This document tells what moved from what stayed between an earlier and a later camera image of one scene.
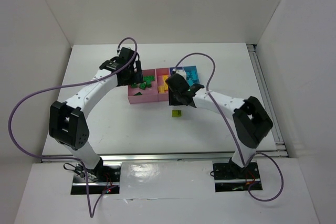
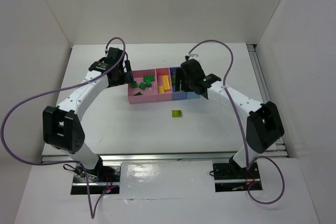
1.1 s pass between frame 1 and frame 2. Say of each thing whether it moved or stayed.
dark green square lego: stayed
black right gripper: moved
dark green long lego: stayed
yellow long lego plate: stayed
